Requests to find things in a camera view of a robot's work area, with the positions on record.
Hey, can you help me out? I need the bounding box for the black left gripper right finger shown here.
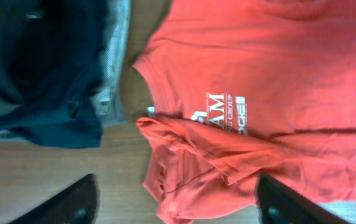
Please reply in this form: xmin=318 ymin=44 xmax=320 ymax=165
xmin=256 ymin=174 xmax=349 ymax=224

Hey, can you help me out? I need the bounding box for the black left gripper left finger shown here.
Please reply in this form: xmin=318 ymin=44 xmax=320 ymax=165
xmin=9 ymin=174 xmax=100 ymax=224

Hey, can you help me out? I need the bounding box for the red t-shirt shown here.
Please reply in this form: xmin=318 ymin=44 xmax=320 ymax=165
xmin=134 ymin=0 xmax=356 ymax=223

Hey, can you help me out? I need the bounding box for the navy blue folded shirt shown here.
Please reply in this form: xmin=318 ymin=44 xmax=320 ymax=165
xmin=0 ymin=86 xmax=103 ymax=143

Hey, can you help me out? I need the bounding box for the black folded shirt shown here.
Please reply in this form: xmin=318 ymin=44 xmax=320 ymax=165
xmin=0 ymin=0 xmax=108 ymax=116

